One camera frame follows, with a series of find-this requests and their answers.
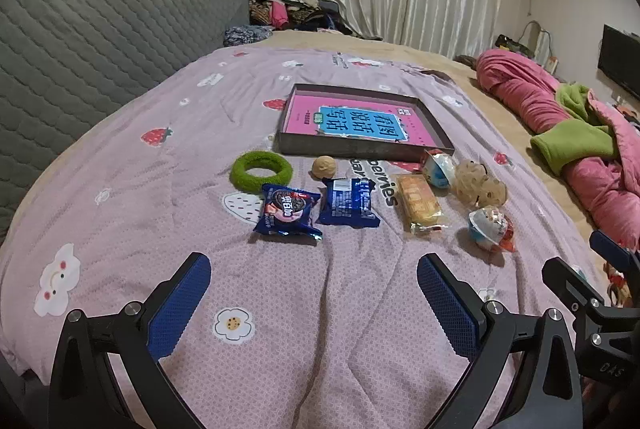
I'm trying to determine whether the white arched frame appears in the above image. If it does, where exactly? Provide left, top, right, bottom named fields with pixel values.
left=520, top=20, right=553, bottom=60

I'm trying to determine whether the grey quilted headboard cover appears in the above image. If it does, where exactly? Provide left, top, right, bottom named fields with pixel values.
left=0, top=0, right=251, bottom=245

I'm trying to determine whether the dark bag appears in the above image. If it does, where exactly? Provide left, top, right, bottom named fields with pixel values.
left=495, top=34, right=536, bottom=57

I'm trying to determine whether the purple strawberry-print blanket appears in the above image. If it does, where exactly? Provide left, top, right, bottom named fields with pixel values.
left=0, top=44, right=601, bottom=429

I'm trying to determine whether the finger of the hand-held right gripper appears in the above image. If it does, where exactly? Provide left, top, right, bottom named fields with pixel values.
left=542, top=257, right=608, bottom=315
left=590, top=230, right=640, bottom=266

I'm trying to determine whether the dark cardboard box tray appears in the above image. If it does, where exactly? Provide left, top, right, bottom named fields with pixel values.
left=277, top=83, right=456, bottom=165

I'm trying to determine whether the beige bed sheet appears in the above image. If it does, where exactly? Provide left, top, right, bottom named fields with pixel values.
left=260, top=30, right=608, bottom=260

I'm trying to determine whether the egg-shaped candy capsule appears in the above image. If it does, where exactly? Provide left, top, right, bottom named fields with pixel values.
left=467, top=205, right=516, bottom=254
left=419, top=149, right=458, bottom=190

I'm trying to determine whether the green fleece blanket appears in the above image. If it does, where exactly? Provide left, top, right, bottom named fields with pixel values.
left=530, top=82, right=621, bottom=177

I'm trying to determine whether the pink quilt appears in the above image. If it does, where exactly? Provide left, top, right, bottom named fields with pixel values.
left=474, top=49, right=640, bottom=252

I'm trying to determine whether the blue pink cookie packet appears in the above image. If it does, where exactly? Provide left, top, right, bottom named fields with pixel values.
left=252, top=183, right=325, bottom=242

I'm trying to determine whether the green fluffy ring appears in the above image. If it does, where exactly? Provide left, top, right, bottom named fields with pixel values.
left=231, top=150, right=293, bottom=190

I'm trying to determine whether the pile of clothes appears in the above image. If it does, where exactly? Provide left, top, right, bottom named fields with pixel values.
left=247, top=0, right=361, bottom=35

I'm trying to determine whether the blue white-label cookie packet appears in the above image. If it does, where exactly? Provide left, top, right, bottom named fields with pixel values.
left=317, top=176, right=382, bottom=227

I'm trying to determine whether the walnut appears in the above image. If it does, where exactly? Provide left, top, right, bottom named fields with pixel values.
left=311, top=156, right=338, bottom=182

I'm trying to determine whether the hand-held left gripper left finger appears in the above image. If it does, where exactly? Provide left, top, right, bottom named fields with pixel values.
left=47, top=251, right=213, bottom=429

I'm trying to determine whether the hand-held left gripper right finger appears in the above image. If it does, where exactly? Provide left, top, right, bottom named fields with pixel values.
left=416, top=253, right=583, bottom=429

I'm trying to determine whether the black television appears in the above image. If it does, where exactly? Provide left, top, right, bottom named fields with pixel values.
left=597, top=24, right=640, bottom=100

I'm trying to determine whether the yellow cracker packet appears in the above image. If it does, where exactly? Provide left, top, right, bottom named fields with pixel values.
left=395, top=173, right=449, bottom=234

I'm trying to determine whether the blue floral cloth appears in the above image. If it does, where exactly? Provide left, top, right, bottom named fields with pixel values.
left=223, top=25, right=273, bottom=49

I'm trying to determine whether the red white patterned packet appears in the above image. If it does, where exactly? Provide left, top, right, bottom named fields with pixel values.
left=605, top=261, right=636, bottom=307

